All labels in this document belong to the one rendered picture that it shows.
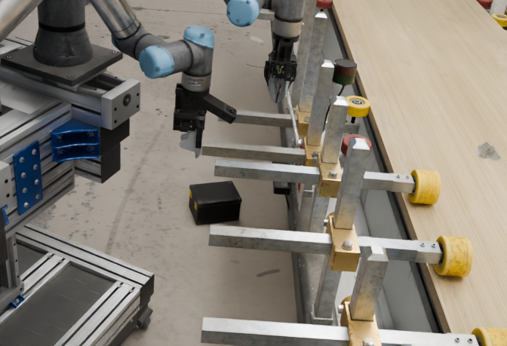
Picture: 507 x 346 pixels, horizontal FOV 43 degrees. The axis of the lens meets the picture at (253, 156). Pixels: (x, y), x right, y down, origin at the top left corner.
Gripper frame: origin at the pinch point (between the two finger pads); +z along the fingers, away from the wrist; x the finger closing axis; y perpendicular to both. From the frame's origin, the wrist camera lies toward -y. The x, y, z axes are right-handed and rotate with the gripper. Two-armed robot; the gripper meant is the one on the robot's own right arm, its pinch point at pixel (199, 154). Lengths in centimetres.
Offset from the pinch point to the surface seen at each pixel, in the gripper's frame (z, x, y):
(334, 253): -14, 55, -29
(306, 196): 12.3, -1.9, -31.6
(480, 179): -7, 13, -72
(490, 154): -8, 0, -79
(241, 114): -0.7, -23.6, -11.2
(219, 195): 71, -82, -8
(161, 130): 83, -156, 26
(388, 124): -7, -13, -54
